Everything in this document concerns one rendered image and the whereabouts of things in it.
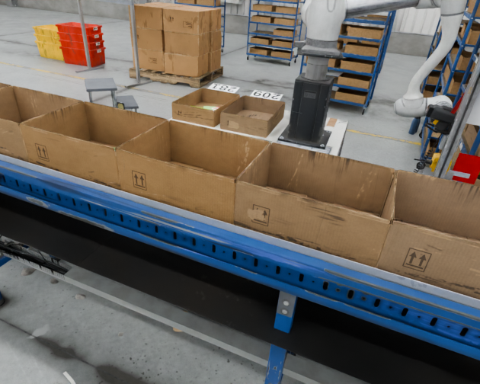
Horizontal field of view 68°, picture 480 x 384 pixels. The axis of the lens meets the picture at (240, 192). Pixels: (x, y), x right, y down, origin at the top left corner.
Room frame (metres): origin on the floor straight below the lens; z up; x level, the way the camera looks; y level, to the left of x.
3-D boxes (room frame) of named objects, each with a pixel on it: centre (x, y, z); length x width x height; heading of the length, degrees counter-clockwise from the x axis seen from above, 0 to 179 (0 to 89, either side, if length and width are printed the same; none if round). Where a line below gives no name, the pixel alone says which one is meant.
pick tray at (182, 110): (2.16, 0.24, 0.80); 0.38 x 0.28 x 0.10; 159
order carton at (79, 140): (1.15, 0.51, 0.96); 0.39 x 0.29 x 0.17; 69
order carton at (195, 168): (1.01, 0.14, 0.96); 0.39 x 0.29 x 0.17; 69
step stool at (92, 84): (3.83, 1.48, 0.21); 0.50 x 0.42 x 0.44; 115
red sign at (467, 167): (1.40, -0.94, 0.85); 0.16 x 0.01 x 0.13; 69
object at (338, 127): (2.09, -0.10, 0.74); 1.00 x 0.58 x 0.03; 72
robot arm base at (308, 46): (1.90, -0.33, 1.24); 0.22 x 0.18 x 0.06; 82
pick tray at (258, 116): (2.05, -0.05, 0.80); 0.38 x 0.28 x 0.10; 161
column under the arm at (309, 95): (1.89, -0.35, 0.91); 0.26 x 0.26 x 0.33; 72
